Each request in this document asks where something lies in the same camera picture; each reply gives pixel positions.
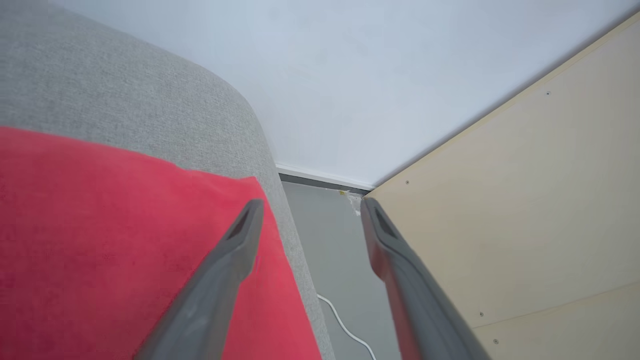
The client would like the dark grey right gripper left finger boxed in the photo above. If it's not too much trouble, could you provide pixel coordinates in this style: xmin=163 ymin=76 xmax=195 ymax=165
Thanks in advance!
xmin=134 ymin=198 xmax=265 ymax=360

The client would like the red Bulls 23 jersey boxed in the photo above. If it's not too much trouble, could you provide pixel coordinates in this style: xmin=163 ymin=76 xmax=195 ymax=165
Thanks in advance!
xmin=0 ymin=126 xmax=323 ymax=360

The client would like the grey fabric sofa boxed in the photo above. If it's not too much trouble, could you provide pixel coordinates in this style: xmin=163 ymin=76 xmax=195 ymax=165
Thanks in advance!
xmin=0 ymin=0 xmax=336 ymax=360

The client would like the white floor cable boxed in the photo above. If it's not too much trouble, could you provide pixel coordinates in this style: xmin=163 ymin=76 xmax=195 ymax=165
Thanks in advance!
xmin=317 ymin=294 xmax=377 ymax=360

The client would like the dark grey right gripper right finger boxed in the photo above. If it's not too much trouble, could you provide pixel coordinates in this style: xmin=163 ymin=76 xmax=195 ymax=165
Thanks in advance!
xmin=360 ymin=197 xmax=494 ymax=360

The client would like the light wooden cabinet panel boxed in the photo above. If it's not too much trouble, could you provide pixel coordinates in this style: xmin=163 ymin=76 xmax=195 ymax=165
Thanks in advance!
xmin=362 ymin=10 xmax=640 ymax=360

